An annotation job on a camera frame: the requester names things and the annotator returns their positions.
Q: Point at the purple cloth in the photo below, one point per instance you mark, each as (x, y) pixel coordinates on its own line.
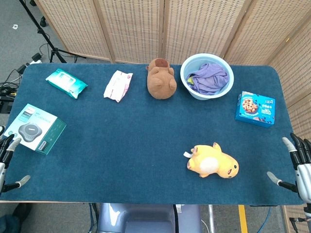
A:
(209, 77)

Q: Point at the yellow plush toy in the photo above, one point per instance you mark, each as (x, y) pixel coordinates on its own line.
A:
(213, 161)

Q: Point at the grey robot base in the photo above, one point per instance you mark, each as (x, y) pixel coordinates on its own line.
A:
(148, 218)

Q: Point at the speakerphone product box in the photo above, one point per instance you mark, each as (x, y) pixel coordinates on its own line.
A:
(36, 131)

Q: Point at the light blue plastic basin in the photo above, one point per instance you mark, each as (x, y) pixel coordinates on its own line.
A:
(194, 92)

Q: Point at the black tripod stand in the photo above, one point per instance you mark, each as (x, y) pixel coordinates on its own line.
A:
(46, 34)

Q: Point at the green wet wipes pack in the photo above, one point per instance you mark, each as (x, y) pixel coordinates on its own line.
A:
(66, 83)

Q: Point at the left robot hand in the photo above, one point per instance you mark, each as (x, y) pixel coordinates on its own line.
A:
(3, 167)

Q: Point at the blue cookie box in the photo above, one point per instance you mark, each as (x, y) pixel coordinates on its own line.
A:
(255, 109)

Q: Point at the woven wooden folding screen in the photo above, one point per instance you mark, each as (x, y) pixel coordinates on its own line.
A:
(194, 26)

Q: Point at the pink wet wipes pack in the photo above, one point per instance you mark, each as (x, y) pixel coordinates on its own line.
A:
(118, 85)

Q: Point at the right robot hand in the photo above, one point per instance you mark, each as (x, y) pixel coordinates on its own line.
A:
(302, 170)

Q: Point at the brown capybara plush toy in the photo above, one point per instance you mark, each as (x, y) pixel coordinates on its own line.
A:
(161, 81)

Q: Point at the dark blue table mat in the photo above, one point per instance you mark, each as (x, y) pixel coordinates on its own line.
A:
(136, 136)

